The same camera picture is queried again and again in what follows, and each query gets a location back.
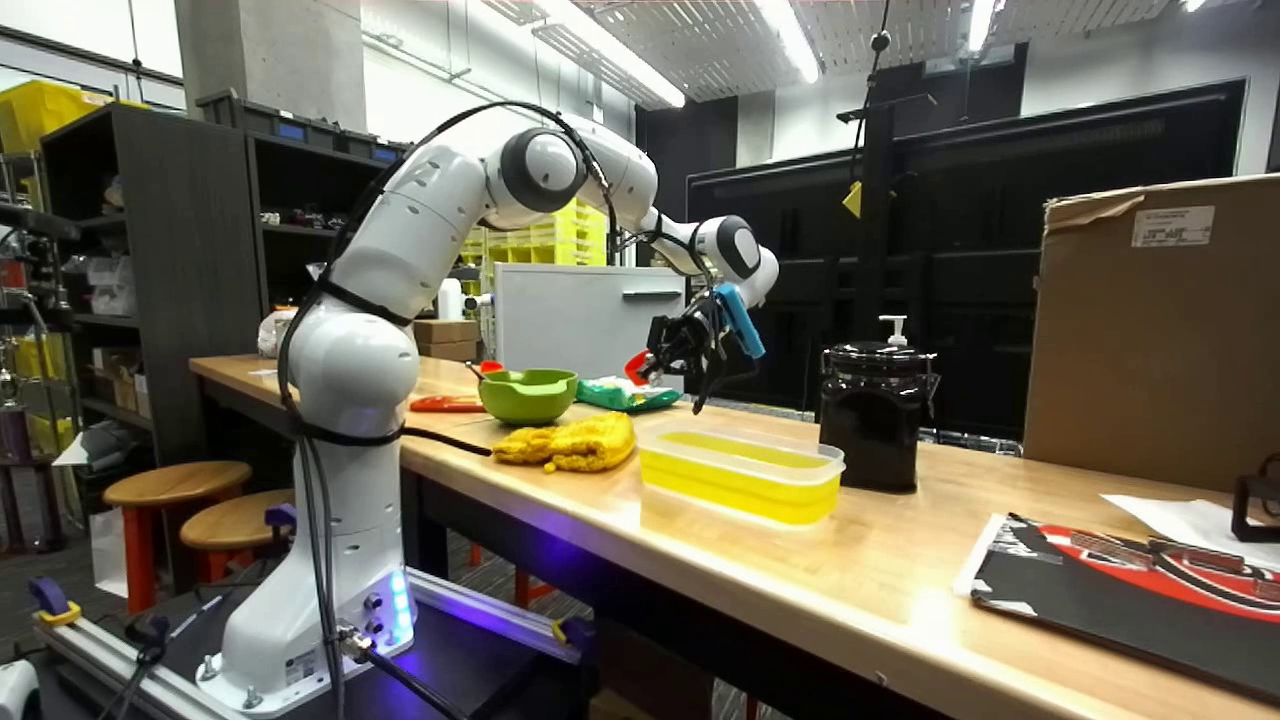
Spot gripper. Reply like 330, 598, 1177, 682
637, 296, 746, 415

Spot green bowl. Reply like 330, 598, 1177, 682
477, 368, 580, 427

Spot green snack packet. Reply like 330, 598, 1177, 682
575, 376, 683, 414

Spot yellow plastic container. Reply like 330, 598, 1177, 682
636, 419, 847, 528

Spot yellow knitted cloth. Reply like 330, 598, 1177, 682
491, 411, 638, 474

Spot white cabinet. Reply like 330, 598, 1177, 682
493, 262, 689, 383

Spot stack of yellow bins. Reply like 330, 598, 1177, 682
460, 198, 609, 297

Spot black jar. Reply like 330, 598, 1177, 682
817, 341, 942, 494

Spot stack of small cardboard boxes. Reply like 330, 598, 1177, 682
412, 319, 482, 364

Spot large black screen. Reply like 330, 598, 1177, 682
685, 78, 1251, 443

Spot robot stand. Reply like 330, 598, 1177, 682
30, 566, 601, 720

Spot round wooden stool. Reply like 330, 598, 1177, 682
102, 460, 254, 615
179, 488, 297, 585

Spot large cardboard box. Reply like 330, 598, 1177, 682
1022, 174, 1280, 493

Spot black and red poster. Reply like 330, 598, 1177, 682
953, 512, 1280, 703

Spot dark shelf unit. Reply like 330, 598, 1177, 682
38, 90, 413, 471

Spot white paper sheet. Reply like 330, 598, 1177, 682
1100, 492, 1280, 573

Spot yellow storage bin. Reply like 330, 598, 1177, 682
0, 80, 151, 156

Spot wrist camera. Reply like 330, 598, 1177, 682
713, 283, 767, 360

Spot black cable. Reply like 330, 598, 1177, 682
400, 426, 494, 459

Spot black frame object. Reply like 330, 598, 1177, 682
1230, 453, 1280, 544

